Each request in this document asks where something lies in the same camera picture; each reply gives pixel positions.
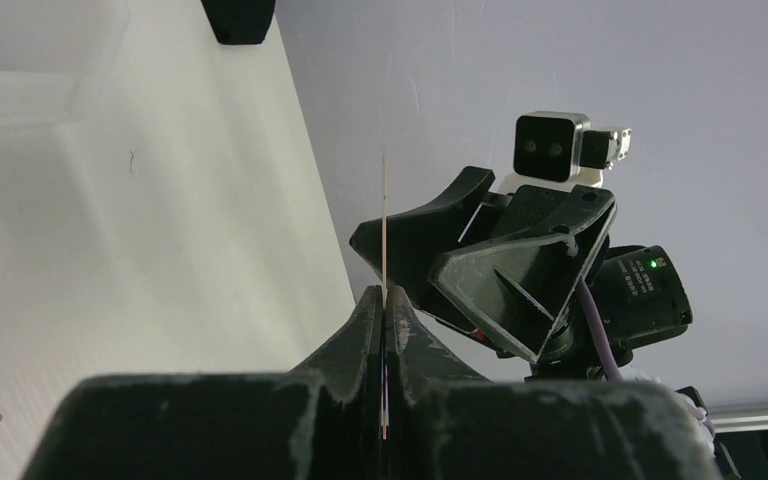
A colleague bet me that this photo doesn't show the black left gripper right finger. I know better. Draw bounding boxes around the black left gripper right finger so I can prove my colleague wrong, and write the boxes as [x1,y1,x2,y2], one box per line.
[383,287,720,479]

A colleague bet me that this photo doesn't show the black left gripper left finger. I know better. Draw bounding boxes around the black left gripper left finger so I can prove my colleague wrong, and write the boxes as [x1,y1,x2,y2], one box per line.
[24,286,383,479]

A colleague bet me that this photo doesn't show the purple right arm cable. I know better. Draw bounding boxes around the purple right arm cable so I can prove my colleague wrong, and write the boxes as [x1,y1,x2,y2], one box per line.
[576,281,713,432]

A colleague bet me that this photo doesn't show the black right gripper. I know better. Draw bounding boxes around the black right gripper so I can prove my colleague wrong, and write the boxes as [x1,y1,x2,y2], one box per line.
[349,165,624,372]

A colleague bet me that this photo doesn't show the aluminium rail frame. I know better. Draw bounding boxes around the aluminium rail frame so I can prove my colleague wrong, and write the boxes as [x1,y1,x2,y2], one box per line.
[710,404,768,433]

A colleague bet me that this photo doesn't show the black cloth with daisy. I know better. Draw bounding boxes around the black cloth with daisy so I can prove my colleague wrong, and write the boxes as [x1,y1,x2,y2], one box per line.
[201,0,276,46]

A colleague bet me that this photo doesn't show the orange credit card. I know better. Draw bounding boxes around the orange credit card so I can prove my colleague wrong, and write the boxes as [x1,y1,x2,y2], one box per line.
[381,146,390,442]

